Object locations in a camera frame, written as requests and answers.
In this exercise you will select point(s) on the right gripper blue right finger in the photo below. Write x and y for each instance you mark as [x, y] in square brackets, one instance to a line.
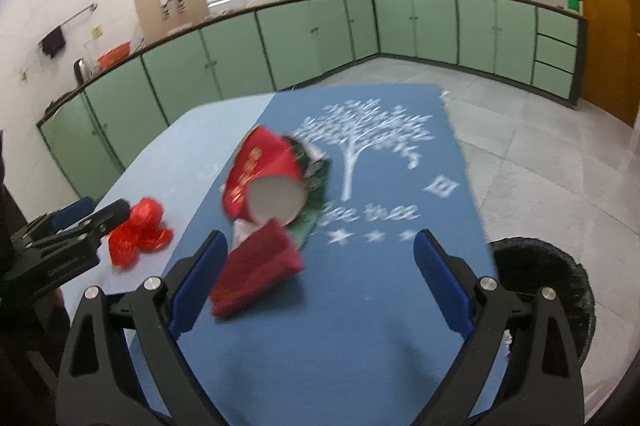
[541, 385]

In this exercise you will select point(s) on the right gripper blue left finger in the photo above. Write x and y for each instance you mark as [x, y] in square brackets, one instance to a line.
[98, 384]

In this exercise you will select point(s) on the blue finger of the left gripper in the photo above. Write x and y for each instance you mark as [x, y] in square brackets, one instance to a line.
[65, 217]

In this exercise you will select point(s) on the red plastic bag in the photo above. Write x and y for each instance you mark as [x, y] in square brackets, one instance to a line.
[143, 232]

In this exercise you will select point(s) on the green lower kitchen cabinets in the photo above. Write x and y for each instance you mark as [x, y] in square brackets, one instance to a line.
[96, 131]

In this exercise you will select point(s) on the blue tree-print tablecloth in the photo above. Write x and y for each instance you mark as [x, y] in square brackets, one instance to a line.
[356, 338]

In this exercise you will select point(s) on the red paper cup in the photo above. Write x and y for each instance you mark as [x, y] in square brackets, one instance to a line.
[264, 181]

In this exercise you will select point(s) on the green snack wrapper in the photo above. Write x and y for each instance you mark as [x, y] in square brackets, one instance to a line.
[315, 166]

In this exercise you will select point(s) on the orange basin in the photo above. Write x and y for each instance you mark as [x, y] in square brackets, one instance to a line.
[114, 56]

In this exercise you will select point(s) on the dark hanging towel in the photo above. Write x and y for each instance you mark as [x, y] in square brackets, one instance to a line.
[54, 43]

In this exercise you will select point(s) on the cardboard box on counter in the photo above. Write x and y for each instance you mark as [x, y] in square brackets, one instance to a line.
[159, 19]

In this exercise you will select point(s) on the wooden door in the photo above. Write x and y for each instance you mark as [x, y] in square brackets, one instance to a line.
[611, 77]

